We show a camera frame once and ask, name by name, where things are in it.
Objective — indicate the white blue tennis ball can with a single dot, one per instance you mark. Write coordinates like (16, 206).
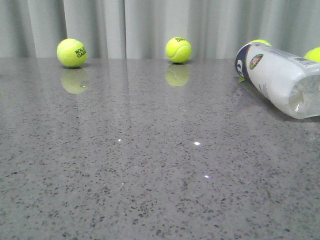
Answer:
(291, 83)

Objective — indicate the middle yellow tennis ball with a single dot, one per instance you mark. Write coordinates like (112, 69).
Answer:
(178, 50)

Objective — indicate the left yellow tennis ball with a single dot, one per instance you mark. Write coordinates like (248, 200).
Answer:
(71, 53)

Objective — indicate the right yellow Wilson tennis ball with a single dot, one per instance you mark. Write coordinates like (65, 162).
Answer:
(261, 41)

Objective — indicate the far right yellow tennis ball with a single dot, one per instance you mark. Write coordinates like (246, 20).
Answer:
(313, 54)

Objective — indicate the grey pleated curtain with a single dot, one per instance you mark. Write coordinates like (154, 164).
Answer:
(140, 29)

